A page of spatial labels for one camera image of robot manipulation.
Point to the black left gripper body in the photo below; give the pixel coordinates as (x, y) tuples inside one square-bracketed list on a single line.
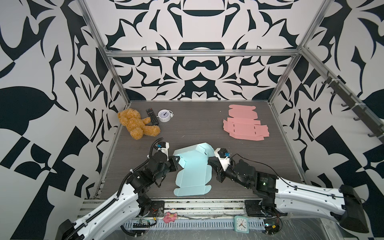
[(165, 169)]

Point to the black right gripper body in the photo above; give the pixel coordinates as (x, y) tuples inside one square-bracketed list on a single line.
[(233, 173)]

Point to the light blue paper box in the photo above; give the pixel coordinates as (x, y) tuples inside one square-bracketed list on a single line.
[(193, 178)]

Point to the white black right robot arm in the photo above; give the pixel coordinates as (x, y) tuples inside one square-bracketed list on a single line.
[(342, 205)]

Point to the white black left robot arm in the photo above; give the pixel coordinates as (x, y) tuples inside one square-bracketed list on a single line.
[(128, 202)]

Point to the black remote control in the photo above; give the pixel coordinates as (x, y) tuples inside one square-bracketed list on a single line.
[(153, 117)]

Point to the white round alarm clock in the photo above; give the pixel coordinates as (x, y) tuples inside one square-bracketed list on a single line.
[(165, 115)]

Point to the pink flat paper boxes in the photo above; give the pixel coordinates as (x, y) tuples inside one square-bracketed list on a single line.
[(243, 124)]

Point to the green square clock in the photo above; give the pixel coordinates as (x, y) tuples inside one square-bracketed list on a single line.
[(241, 224)]

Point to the brown teddy bear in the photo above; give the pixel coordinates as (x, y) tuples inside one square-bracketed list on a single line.
[(136, 126)]

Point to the pink small toy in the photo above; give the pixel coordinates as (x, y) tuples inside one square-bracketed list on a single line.
[(170, 217)]

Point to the small electronics board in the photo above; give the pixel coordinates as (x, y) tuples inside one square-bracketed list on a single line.
[(272, 226)]

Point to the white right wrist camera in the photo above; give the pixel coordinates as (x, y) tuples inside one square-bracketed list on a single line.
[(224, 157)]

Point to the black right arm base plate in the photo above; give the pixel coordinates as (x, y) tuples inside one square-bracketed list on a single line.
[(254, 208)]

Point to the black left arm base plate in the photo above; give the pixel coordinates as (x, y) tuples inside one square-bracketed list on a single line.
[(153, 209)]

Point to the white slotted cable duct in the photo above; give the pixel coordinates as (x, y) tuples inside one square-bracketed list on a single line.
[(206, 224)]

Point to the black wall hook rail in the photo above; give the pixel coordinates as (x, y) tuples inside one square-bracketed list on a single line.
[(354, 103)]

